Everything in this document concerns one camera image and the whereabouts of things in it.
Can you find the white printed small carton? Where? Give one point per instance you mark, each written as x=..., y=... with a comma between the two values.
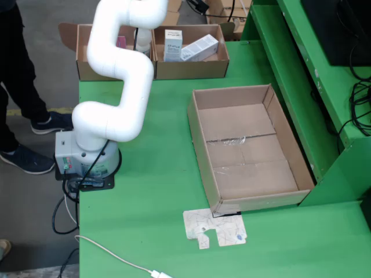
x=173, y=46

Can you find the shallow cardboard tray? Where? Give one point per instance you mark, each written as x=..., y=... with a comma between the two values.
x=255, y=179

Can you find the divided cardboard box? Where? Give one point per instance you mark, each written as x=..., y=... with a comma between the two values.
x=191, y=69

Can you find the green metal rack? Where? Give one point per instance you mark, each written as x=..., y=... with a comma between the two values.
x=324, y=162

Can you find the black trouser leg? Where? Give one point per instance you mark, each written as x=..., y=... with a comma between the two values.
x=5, y=130
x=20, y=72

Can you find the printed brown cardboard box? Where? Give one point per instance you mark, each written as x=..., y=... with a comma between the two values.
x=220, y=14

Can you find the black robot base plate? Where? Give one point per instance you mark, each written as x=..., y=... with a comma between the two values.
x=101, y=185

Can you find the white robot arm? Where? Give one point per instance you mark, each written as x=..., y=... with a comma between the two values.
x=130, y=78

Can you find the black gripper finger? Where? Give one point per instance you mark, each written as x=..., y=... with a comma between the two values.
x=202, y=5

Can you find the black monitor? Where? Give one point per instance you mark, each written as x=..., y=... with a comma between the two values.
x=333, y=29

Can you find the pink slim box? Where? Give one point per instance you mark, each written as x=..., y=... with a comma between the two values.
x=121, y=42

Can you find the grey robot base box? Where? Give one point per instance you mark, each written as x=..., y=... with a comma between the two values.
x=62, y=147

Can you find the white scribbled paper patch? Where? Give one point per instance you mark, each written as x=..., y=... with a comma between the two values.
x=223, y=228

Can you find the dark blue sneaker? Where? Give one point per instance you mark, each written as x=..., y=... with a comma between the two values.
x=26, y=162
x=49, y=124

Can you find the flat cardboard sheet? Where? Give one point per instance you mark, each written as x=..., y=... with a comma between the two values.
x=174, y=13

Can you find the white plastic bottle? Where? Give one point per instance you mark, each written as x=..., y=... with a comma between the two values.
x=144, y=40

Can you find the tan shoe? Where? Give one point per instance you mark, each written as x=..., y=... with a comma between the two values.
x=4, y=249

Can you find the dark jacket torso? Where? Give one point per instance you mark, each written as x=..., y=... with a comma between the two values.
x=5, y=4

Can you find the white d'Alba carton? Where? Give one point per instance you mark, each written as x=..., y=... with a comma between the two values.
x=200, y=47

